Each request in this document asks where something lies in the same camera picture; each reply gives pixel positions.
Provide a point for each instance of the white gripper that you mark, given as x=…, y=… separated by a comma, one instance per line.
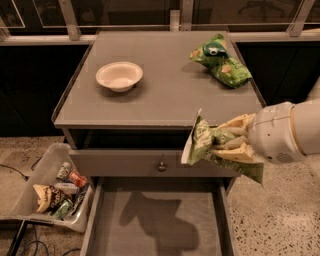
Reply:
x=271, y=132

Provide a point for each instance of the green jalapeno chip bag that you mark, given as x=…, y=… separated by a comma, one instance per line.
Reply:
x=203, y=138

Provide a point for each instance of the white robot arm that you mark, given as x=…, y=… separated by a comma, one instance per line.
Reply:
x=306, y=123

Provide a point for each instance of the green snack bag with clip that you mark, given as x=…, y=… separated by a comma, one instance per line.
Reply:
x=214, y=56

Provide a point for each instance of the round metal drawer knob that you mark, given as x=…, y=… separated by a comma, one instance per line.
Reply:
x=162, y=167

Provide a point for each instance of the grey top drawer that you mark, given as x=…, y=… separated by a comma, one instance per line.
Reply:
x=142, y=163

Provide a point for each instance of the grey drawer cabinet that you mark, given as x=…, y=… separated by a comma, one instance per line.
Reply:
x=157, y=113

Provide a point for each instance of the grey open middle drawer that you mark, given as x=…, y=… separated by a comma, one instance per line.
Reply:
x=159, y=217

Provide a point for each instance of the brown snack bag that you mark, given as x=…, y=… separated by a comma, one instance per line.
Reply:
x=49, y=197

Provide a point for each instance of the white paper bowl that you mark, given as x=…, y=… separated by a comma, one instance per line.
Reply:
x=119, y=76

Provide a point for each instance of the red soda can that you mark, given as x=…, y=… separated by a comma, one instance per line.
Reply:
x=77, y=179

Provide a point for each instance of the dark snack packet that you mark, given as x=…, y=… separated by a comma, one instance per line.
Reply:
x=79, y=199

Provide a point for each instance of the green soda can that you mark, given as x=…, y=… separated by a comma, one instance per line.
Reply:
x=64, y=171

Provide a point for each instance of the clear plastic bottle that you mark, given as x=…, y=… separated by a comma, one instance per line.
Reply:
x=67, y=188

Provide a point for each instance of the clear plastic storage bin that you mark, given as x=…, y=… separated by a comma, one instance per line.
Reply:
x=45, y=174

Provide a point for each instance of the green can in bin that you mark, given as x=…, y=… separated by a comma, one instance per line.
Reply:
x=62, y=211

